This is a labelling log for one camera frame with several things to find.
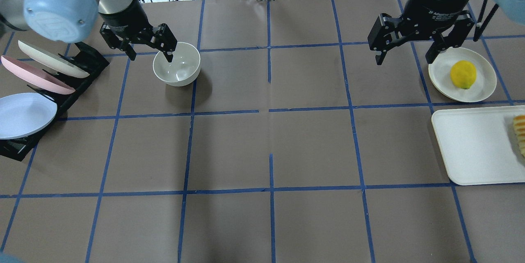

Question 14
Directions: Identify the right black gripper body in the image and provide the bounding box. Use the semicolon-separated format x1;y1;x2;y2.
376;0;474;46

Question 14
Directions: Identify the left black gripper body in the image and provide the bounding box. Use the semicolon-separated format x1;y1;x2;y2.
100;0;164;50

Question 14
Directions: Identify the cream ceramic bowl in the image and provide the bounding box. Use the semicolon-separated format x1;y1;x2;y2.
153;42;201;87

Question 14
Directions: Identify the yellow lemon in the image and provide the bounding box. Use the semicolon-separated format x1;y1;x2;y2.
450;60;477;89

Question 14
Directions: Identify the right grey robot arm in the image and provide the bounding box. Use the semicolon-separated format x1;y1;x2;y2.
367;0;525;65

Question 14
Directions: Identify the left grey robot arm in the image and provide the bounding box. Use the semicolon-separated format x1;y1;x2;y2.
0;0;178;62

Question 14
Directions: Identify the cream plate in rack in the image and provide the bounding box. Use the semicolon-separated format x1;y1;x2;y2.
18;40;90;78

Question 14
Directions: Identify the pink plate in rack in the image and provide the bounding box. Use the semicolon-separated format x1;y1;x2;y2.
1;55;75;95

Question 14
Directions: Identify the sliced yellow bread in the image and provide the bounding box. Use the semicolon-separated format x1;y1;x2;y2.
513;114;525;157

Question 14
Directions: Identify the cream rectangular tray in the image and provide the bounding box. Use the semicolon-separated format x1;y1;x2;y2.
431;106;525;185

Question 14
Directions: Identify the blue plate in rack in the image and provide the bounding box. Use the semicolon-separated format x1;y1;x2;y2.
0;93;57;140

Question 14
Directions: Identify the black dish rack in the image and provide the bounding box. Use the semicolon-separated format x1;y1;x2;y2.
1;41;110;161

